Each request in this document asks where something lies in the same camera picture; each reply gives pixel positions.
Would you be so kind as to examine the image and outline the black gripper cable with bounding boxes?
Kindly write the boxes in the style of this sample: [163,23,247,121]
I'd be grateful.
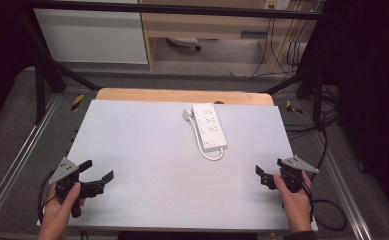
[37,169,58,224]
[301,179,348,232]

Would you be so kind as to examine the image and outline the white wall outlet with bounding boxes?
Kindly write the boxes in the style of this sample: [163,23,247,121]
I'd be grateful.
[263,0,292,11]

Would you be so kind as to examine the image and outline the hanging black cables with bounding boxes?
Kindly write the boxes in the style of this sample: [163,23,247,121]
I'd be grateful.
[249,16,305,80]

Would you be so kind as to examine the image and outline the white chair base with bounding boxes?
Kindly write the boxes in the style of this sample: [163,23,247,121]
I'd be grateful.
[166,36,202,52]

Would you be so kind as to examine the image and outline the yellow black floor tape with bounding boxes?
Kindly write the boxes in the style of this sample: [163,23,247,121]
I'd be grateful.
[70,93,85,112]
[285,99,304,115]

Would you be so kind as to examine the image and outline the black curtain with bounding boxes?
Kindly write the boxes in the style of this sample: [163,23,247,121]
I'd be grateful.
[0,0,38,134]
[310,0,389,218]

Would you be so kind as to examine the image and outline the person's right hand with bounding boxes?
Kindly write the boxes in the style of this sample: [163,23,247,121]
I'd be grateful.
[273,171,313,233]

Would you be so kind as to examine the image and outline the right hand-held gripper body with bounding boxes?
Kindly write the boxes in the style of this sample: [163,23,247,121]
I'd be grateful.
[261,155,320,194]

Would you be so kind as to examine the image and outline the white power strip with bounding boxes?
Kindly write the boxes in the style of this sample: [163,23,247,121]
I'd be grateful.
[191,102,229,153]

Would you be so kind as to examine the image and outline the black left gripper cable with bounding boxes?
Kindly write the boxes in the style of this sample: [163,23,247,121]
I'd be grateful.
[37,169,58,224]

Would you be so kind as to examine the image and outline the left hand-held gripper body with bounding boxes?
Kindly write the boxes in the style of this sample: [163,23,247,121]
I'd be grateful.
[48,157,105,219]

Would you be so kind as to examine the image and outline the wooden table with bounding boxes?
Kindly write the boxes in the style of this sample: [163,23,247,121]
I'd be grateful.
[95,87,275,107]

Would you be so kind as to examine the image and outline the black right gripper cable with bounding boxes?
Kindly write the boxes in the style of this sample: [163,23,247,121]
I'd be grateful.
[301,179,348,232]

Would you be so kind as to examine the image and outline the white cabinet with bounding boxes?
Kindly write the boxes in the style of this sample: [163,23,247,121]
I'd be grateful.
[33,8,149,65]

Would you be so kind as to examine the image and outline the black metal frame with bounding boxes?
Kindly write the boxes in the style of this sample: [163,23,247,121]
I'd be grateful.
[13,0,336,126]

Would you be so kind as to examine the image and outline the light wooden desk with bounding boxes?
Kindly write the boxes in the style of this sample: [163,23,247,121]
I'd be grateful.
[138,0,318,74]

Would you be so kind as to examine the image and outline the white power strip cable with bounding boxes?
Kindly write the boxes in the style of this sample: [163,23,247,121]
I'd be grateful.
[189,115,225,162]

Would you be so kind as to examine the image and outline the aluminium rail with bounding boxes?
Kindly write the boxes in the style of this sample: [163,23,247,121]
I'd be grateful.
[0,95,62,229]
[314,131,374,240]

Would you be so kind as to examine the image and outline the white table board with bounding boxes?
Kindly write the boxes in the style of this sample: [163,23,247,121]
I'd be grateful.
[36,99,319,233]

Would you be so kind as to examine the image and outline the black floor cables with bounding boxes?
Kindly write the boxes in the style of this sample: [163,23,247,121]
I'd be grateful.
[283,84,342,171]

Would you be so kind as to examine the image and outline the person's left hand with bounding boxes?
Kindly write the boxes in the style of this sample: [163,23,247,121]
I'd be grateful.
[36,182,83,240]

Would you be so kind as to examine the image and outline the white plug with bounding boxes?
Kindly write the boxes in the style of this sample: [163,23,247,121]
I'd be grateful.
[182,108,196,122]

